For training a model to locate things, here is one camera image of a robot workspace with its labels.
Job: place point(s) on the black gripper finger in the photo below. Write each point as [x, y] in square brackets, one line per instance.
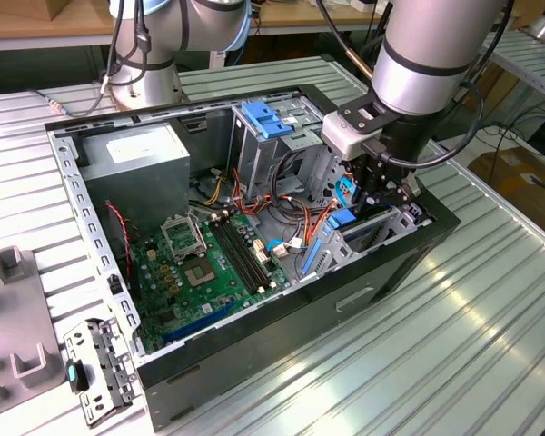
[365, 181]
[397, 193]

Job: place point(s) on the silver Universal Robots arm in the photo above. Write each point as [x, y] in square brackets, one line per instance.
[422, 54]

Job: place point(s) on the grey optical drive cage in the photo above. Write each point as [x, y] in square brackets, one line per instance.
[259, 159]

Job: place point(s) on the brown cardboard box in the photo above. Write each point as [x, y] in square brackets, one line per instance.
[518, 181]

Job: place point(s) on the black RAM slot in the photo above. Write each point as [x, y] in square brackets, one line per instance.
[247, 252]
[235, 256]

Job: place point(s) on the metal slat side table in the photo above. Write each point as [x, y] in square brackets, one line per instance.
[540, 72]

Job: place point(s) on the CPU socket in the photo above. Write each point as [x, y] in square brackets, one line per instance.
[200, 272]

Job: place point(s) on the black open PC case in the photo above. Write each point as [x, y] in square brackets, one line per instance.
[254, 354]

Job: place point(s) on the blue expansion slot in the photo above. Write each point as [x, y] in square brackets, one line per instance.
[195, 325]

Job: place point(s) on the grey power supply unit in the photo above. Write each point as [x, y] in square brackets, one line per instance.
[136, 191]

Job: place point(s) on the green motherboard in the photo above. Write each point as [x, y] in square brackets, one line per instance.
[163, 300]

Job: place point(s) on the small black case clip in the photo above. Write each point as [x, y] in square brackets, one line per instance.
[113, 284]

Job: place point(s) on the black latch teal button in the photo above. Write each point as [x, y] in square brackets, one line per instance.
[74, 374]

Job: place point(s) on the grey parts rack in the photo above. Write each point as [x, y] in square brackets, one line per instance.
[22, 318]

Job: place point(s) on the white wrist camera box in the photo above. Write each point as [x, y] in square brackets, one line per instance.
[345, 138]

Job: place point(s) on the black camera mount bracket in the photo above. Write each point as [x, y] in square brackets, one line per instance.
[363, 115]

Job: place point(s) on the blue plastic drive bracket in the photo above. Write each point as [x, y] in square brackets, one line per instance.
[265, 120]

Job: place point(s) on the silver slot retainer bracket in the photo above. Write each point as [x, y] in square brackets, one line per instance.
[115, 363]

